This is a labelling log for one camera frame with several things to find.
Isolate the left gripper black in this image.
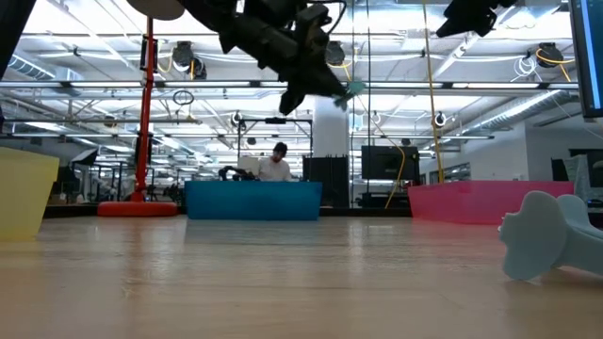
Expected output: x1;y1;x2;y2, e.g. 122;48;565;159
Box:
219;0;350;117

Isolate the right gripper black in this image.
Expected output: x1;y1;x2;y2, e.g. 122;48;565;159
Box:
434;0;519;40

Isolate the teal staple remover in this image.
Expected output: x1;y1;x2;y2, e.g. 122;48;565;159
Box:
333;80;367;112

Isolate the pale aqua stapler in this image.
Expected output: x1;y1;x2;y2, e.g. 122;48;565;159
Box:
497;190;603;283

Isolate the white building column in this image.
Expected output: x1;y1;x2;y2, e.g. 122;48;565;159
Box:
313;96;350;159

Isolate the black cabinet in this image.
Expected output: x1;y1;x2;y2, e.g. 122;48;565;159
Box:
301;156;350;209

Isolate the small white board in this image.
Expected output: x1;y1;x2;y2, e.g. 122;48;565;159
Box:
237;156;260;176

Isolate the black display screen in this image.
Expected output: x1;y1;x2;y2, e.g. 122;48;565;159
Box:
361;145;420;182

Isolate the computer monitor with blue screen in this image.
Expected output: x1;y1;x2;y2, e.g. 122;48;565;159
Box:
568;0;603;120

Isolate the blue plastic bin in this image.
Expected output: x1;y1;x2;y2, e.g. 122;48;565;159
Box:
184;180;323;221

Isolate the red-orange pole stand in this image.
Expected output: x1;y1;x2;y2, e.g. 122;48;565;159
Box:
97;16;179;218

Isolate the pink plastic bin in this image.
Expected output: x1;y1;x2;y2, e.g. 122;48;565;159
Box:
407;181;575;226

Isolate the black studio softbox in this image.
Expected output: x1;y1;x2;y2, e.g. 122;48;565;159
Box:
70;148;99;167

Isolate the yellow plastic bin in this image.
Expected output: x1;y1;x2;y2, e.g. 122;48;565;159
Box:
0;146;60;243

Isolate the black frame rig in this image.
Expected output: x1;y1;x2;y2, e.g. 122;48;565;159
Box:
236;117;315;183

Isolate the white cable coil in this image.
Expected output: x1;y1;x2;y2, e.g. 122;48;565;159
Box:
512;55;538;82

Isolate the ceiling reel with yellow cable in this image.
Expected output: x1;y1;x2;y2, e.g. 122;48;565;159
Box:
534;41;577;84

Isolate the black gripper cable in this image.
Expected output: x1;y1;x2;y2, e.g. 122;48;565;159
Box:
324;0;349;37

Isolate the thick yellow hanging hose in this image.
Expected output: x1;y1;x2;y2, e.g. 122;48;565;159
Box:
421;0;445;185

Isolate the silver ribbed ventilation duct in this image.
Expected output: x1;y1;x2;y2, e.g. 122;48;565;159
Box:
7;54;57;81
464;89;579;137

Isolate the thin yellow cable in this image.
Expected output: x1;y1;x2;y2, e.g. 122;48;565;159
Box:
343;63;407;211

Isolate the black cable loop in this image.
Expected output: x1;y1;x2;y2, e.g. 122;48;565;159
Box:
172;89;195;107

